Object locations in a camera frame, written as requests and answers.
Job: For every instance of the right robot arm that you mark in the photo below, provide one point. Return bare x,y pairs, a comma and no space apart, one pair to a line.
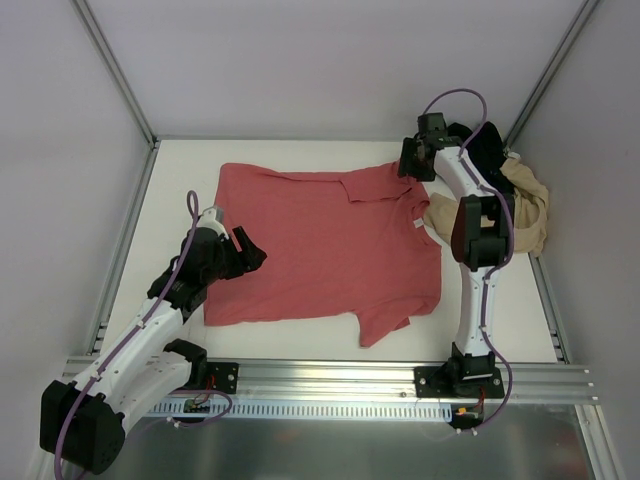
482,242

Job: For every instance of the right aluminium frame post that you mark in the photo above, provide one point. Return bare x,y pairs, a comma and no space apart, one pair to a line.
578,23

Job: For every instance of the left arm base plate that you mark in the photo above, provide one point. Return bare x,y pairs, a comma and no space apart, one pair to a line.
222,376

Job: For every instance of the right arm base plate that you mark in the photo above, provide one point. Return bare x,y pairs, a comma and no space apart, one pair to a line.
434,382

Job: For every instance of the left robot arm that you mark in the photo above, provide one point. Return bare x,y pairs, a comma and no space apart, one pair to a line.
86,420

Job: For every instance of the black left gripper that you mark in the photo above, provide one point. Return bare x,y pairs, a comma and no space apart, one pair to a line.
232,254

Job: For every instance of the left aluminium frame post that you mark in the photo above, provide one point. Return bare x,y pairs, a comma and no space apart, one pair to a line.
108,58

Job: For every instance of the pink t shirt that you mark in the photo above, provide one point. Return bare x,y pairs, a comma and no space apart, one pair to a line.
335,243

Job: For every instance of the black t shirt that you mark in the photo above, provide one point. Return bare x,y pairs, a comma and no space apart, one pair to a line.
486,153

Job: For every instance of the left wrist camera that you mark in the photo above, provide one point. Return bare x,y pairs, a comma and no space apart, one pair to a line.
211,218

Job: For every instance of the aluminium front rail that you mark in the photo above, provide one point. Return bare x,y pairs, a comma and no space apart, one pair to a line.
394,381

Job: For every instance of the white slotted cable duct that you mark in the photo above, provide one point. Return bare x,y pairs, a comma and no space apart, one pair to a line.
412,411

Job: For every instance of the aluminium frame post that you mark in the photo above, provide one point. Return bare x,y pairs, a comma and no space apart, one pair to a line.
108,58
578,23

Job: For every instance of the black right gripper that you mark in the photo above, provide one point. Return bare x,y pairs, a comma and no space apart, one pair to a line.
412,161

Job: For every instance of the beige t shirt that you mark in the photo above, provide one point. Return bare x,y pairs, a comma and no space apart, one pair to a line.
531,209

